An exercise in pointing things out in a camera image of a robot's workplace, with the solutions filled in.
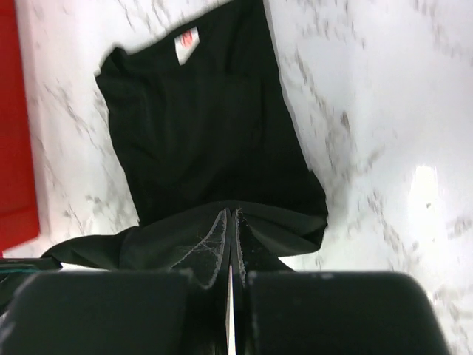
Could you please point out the black t-shirt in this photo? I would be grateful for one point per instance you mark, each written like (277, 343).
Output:
(201, 129)

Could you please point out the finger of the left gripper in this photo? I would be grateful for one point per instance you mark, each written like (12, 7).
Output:
(12, 266)

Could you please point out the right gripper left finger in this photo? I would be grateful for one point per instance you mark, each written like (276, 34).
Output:
(207, 266)

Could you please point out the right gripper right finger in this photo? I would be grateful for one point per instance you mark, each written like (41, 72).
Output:
(247, 254)

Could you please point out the red plastic bin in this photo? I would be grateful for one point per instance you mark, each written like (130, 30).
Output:
(19, 212)

